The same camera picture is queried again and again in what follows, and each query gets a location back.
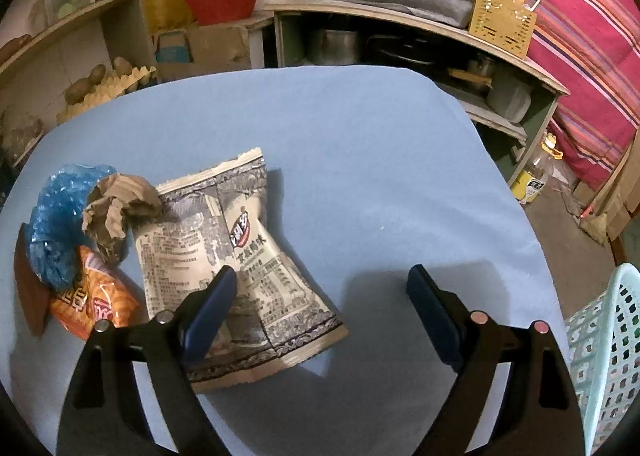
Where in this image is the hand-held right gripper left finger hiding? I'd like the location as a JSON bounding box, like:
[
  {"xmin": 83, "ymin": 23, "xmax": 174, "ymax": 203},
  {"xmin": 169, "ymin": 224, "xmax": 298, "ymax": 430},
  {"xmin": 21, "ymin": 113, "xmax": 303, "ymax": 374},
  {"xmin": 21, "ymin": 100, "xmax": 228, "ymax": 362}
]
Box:
[{"xmin": 57, "ymin": 265, "xmax": 237, "ymax": 456}]

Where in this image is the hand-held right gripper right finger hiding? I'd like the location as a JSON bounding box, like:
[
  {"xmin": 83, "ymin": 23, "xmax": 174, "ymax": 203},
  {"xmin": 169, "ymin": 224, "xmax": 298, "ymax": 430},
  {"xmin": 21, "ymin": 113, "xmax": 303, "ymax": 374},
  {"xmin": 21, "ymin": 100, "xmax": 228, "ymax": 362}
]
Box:
[{"xmin": 406, "ymin": 264, "xmax": 586, "ymax": 456}]

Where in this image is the grey printed snack bag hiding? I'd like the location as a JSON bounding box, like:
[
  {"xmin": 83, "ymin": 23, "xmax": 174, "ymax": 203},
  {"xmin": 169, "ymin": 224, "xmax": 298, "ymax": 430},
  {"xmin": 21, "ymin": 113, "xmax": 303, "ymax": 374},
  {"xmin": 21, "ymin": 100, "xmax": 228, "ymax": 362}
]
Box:
[{"xmin": 134, "ymin": 147, "xmax": 350, "ymax": 393}]

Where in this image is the orange snack packet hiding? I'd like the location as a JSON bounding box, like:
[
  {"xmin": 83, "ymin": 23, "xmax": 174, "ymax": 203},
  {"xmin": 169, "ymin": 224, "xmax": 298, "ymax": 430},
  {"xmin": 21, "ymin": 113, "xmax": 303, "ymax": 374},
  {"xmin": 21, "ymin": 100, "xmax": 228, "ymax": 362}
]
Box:
[{"xmin": 47, "ymin": 245, "xmax": 144, "ymax": 341}]

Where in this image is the brown paper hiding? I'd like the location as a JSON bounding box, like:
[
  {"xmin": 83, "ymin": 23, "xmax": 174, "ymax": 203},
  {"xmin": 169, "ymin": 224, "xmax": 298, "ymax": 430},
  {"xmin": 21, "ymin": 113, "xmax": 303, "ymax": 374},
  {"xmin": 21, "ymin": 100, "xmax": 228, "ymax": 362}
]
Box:
[{"xmin": 81, "ymin": 173, "xmax": 166, "ymax": 268}]

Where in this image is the light blue plastic basket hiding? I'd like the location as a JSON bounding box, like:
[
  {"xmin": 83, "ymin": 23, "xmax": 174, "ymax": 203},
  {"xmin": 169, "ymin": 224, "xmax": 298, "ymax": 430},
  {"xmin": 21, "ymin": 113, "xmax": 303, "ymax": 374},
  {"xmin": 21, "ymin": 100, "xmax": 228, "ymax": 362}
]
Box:
[{"xmin": 564, "ymin": 263, "xmax": 640, "ymax": 456}]

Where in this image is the blue plastic bag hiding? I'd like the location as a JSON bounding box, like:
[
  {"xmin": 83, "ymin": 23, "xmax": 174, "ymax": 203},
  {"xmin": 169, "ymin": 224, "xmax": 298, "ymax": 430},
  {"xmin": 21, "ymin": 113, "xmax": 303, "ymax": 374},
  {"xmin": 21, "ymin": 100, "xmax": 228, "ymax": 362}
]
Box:
[{"xmin": 27, "ymin": 163, "xmax": 120, "ymax": 290}]

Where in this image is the blue table cloth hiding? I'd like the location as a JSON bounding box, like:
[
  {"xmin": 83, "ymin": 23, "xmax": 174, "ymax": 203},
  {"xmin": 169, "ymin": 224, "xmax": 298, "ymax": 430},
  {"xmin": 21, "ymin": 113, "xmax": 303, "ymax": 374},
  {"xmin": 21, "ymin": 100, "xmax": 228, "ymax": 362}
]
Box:
[{"xmin": 0, "ymin": 65, "xmax": 554, "ymax": 456}]

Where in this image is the plastic bottle yellow label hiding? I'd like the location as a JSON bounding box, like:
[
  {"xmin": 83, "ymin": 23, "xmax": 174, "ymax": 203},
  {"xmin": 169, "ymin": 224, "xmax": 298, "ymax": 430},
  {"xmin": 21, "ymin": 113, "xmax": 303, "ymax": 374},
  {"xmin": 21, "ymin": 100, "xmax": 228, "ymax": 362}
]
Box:
[{"xmin": 510, "ymin": 133, "xmax": 564, "ymax": 205}]

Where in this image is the stack of cardboard pieces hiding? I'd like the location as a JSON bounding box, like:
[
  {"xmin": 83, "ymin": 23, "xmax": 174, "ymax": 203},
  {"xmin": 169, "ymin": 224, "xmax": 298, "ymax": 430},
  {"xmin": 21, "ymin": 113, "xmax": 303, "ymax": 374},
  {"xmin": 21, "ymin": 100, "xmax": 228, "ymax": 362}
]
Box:
[{"xmin": 570, "ymin": 126, "xmax": 640, "ymax": 257}]

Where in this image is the yellow egg tray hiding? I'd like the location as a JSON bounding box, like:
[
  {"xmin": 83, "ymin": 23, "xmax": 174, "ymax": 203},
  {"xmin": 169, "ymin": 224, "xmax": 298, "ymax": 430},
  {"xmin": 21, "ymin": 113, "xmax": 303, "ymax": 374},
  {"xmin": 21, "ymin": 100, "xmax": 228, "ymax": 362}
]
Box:
[{"xmin": 56, "ymin": 65, "xmax": 158, "ymax": 126}]

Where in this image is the cardboard box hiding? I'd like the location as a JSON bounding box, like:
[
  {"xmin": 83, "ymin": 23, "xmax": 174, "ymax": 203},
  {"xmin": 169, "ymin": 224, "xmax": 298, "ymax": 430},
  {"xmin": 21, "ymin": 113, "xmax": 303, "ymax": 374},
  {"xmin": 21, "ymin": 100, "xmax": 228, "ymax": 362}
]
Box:
[{"xmin": 154, "ymin": 20, "xmax": 275, "ymax": 83}]

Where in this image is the low wooden cabinet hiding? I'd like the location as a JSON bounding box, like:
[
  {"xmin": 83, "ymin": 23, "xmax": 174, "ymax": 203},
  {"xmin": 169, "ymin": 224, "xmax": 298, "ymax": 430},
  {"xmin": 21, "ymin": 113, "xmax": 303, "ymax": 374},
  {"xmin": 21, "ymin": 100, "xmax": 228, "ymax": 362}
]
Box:
[{"xmin": 259, "ymin": 0, "xmax": 572, "ymax": 187}]

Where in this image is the steel pot in cabinet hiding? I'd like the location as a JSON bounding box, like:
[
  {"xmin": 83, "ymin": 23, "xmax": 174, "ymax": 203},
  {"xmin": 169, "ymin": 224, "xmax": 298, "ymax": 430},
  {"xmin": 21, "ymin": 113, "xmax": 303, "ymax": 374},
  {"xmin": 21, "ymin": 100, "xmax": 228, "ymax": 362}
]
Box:
[{"xmin": 308, "ymin": 28, "xmax": 362, "ymax": 68}]

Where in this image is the yellow utensil holder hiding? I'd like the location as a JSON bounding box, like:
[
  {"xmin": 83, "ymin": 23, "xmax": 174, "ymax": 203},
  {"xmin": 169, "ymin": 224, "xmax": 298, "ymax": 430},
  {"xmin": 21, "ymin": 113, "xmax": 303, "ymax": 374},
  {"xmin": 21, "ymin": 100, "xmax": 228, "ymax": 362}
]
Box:
[{"xmin": 468, "ymin": 0, "xmax": 542, "ymax": 60}]

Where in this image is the red striped cloth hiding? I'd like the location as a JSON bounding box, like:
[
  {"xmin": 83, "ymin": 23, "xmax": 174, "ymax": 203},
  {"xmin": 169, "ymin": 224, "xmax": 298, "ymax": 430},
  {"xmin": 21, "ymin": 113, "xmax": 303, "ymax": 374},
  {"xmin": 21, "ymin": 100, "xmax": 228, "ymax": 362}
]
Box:
[{"xmin": 477, "ymin": 0, "xmax": 640, "ymax": 192}]

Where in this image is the curved wooden shelf unit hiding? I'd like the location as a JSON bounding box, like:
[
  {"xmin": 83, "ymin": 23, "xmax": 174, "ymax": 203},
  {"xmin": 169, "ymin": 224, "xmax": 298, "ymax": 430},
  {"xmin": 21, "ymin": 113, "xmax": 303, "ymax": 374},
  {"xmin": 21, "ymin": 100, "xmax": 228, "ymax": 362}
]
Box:
[{"xmin": 0, "ymin": 0, "xmax": 157, "ymax": 172}]

